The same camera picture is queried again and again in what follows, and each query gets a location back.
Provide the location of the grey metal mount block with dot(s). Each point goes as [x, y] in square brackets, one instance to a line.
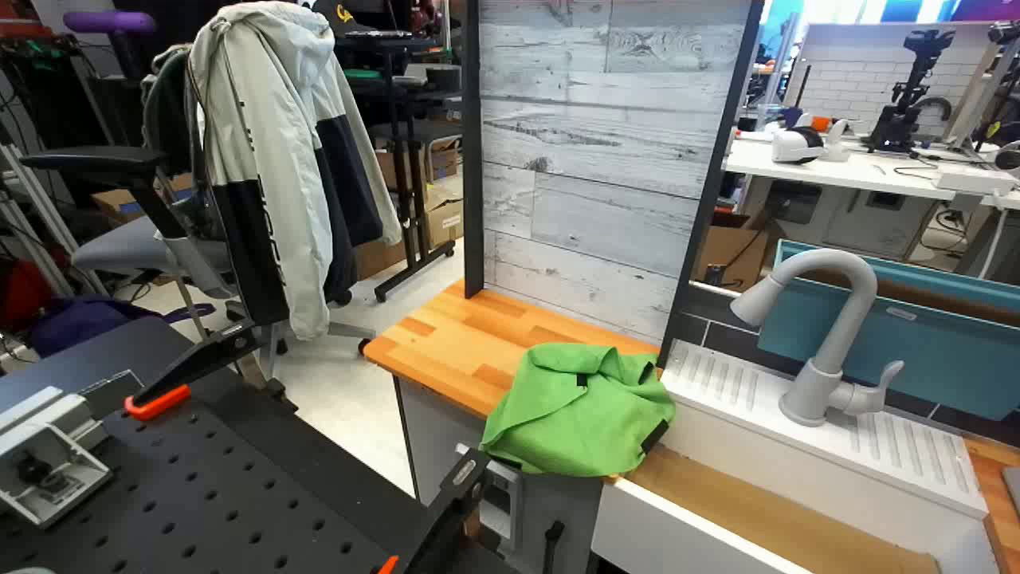
[49, 478]

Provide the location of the green microfibre towel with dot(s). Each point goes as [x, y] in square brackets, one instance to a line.
[574, 414]

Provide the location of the black stand on table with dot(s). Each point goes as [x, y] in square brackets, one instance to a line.
[909, 96]

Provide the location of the purple stool seat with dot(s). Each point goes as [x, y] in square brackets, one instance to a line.
[107, 21]

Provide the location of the black desk frame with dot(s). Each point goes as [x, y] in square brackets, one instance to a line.
[409, 115]

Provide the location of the white sink basin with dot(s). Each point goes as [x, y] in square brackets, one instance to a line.
[744, 447]

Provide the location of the white background table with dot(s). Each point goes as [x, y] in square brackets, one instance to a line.
[849, 171]

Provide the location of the teal plastic bin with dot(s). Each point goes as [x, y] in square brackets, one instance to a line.
[934, 361]

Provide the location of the white grey hooded jacket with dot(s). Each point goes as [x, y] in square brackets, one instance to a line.
[266, 129]

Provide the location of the white device with orange part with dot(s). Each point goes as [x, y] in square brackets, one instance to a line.
[806, 143]

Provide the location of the black perforated table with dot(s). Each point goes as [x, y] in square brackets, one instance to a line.
[211, 499]

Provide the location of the grey curved faucet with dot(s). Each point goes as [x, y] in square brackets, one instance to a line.
[839, 340]

